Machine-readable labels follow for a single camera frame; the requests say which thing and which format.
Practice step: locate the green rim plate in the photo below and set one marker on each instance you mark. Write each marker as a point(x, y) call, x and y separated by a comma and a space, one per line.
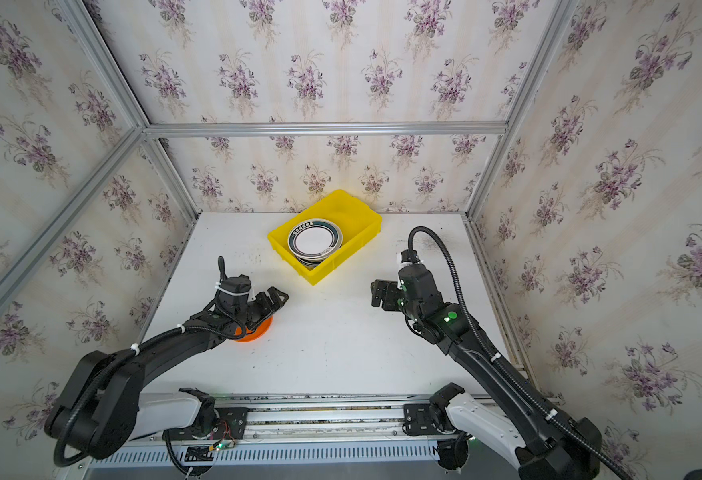
point(315, 239)

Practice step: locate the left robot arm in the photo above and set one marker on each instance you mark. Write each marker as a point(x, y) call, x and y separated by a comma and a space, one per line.
point(103, 405)

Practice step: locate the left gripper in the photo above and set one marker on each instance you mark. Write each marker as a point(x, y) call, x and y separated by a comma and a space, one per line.
point(261, 303)

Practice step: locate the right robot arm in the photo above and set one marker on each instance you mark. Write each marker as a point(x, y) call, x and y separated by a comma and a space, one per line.
point(537, 438)

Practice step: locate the yellow plastic bin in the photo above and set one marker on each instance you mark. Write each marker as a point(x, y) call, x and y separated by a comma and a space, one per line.
point(356, 223)

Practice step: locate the orange plate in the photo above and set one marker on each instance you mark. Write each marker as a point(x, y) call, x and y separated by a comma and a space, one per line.
point(258, 333)

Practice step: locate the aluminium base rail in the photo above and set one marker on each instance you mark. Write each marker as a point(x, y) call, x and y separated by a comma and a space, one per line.
point(288, 430)

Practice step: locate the cream plate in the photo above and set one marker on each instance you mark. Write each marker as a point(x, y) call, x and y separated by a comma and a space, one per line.
point(311, 263)

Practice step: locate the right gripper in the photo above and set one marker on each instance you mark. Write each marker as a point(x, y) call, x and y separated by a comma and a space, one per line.
point(393, 294)

